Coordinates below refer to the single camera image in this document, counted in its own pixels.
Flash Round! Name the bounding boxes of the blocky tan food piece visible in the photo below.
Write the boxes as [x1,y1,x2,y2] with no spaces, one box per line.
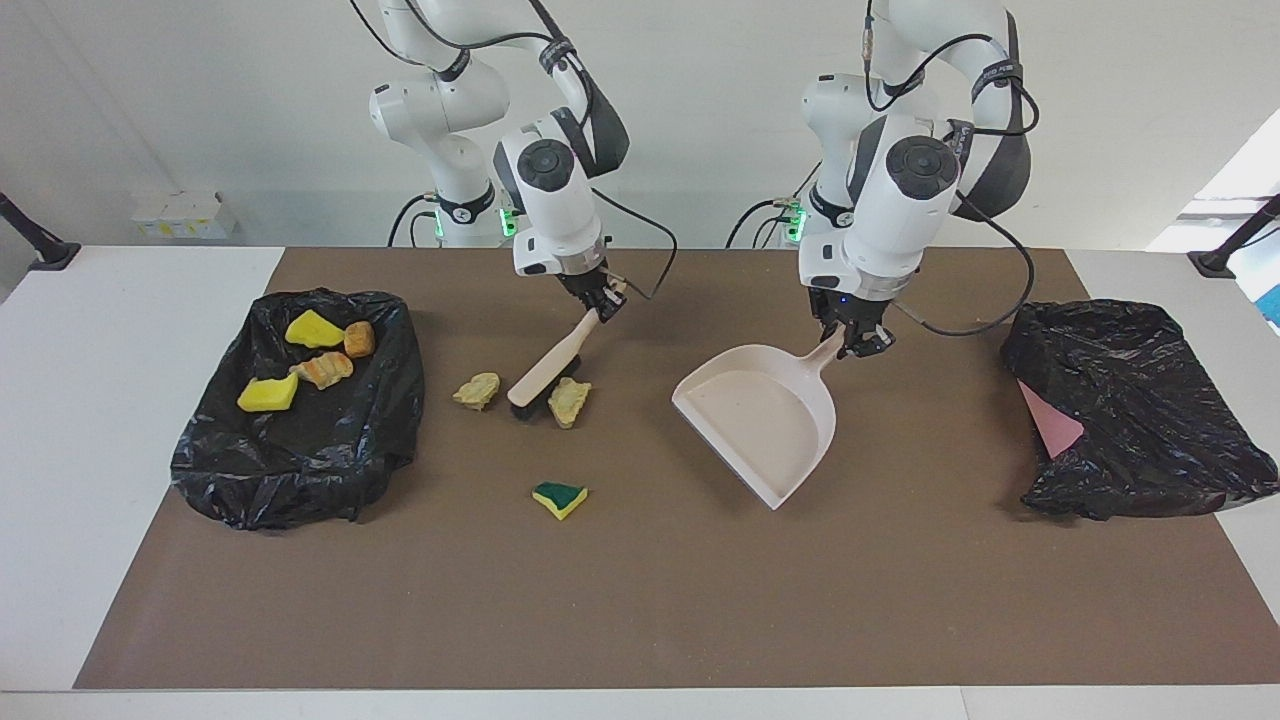
[547,377,592,429]

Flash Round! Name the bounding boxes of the oval ridged tan food piece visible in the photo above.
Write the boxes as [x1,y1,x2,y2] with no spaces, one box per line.
[453,372,502,412]

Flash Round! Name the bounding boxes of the pink bin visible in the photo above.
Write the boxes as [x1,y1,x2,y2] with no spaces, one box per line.
[1018,380,1086,459]

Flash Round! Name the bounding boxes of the black base cable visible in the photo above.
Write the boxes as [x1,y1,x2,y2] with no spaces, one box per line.
[388,192,441,248]
[725,160,826,249]

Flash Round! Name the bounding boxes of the beige plastic dustpan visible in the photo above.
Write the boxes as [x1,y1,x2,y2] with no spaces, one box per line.
[671,330,846,511]

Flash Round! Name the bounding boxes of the irregular yellow sponge piece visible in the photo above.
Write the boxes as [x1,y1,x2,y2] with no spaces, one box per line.
[285,309,346,349]

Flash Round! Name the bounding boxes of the black bag over pink bin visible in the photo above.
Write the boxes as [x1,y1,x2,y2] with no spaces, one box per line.
[1000,298,1280,521]

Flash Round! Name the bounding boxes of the black trash bag bin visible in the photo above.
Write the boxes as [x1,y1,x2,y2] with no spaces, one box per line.
[170,288,426,531]

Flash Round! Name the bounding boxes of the orange striped bread piece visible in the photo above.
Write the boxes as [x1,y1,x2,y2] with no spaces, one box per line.
[290,352,355,390]

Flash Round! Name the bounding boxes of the beige hand brush black bristles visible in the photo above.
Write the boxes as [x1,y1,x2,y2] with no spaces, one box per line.
[507,308,601,418]

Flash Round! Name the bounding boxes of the green and yellow sponge piece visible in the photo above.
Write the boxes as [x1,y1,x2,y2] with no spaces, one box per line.
[532,482,589,522]

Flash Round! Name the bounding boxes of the brown table mat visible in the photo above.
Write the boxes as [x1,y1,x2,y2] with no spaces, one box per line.
[75,247,1280,691]

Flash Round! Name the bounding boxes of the black right base cable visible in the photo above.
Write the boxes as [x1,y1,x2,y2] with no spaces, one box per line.
[388,192,441,248]

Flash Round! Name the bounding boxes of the notched yellow sponge piece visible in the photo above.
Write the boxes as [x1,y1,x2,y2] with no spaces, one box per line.
[237,372,300,413]

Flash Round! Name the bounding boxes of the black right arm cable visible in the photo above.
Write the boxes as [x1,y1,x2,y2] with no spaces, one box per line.
[350,0,679,301]

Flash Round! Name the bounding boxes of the black left base cable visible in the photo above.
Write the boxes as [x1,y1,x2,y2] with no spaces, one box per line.
[725,160,826,249]

